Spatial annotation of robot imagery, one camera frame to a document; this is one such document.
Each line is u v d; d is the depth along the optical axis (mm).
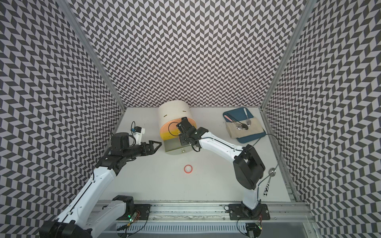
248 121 1083
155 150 689
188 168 869
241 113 1144
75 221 386
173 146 881
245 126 1073
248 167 462
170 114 840
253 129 1020
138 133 708
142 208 754
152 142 693
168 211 738
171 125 648
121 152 588
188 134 630
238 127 1057
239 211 733
